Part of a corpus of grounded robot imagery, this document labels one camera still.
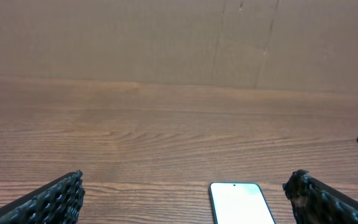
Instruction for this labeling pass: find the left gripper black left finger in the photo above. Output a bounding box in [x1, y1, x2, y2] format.
[0, 170, 85, 224]

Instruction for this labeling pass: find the Samsung Galaxy smartphone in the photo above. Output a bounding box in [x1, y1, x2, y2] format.
[209, 182, 275, 224]

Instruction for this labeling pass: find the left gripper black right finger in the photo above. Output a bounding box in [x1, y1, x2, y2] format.
[283, 169, 358, 224]

